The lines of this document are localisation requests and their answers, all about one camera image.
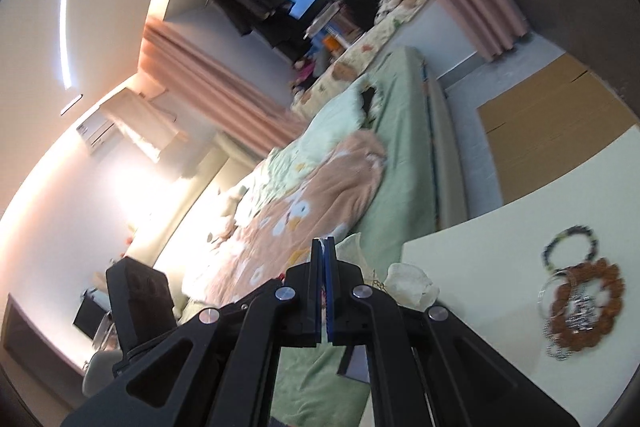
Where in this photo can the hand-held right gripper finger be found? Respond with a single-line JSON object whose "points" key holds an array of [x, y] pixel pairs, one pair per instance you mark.
{"points": [[318, 287], [331, 287]]}

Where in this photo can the wall air conditioner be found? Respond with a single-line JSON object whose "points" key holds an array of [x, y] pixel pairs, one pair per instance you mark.
{"points": [[95, 132]]}

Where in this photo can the peach flower blanket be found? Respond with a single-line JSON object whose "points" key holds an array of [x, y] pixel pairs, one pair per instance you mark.
{"points": [[310, 207]]}

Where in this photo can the black monitor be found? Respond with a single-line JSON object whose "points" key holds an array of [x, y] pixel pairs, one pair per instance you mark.
{"points": [[90, 314]]}

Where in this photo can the black bag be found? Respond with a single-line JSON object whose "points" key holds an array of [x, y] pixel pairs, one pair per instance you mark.
{"points": [[362, 2]]}

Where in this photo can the white plush toy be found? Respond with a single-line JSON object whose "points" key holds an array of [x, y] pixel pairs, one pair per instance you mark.
{"points": [[390, 4]]}

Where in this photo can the cardboard boxes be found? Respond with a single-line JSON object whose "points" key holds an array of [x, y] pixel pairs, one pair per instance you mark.
{"points": [[555, 127]]}

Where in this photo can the silver bangle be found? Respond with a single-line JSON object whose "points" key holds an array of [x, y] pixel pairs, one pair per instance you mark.
{"points": [[544, 297]]}

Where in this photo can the pale green pillow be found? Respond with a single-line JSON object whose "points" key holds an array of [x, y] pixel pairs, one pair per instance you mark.
{"points": [[335, 112]]}

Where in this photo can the cream bear print quilt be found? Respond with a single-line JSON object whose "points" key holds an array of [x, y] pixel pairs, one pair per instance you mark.
{"points": [[360, 52]]}

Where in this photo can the grey chair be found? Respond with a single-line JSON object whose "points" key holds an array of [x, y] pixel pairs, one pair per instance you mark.
{"points": [[100, 372]]}

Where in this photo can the dark hanging clothes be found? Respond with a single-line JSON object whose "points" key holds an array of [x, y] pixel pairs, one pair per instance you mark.
{"points": [[255, 12]]}

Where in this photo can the bed with green sheet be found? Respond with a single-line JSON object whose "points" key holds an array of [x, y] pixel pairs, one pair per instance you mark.
{"points": [[405, 157]]}

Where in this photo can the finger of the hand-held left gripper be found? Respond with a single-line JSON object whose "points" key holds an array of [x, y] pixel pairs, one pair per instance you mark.
{"points": [[140, 302]]}

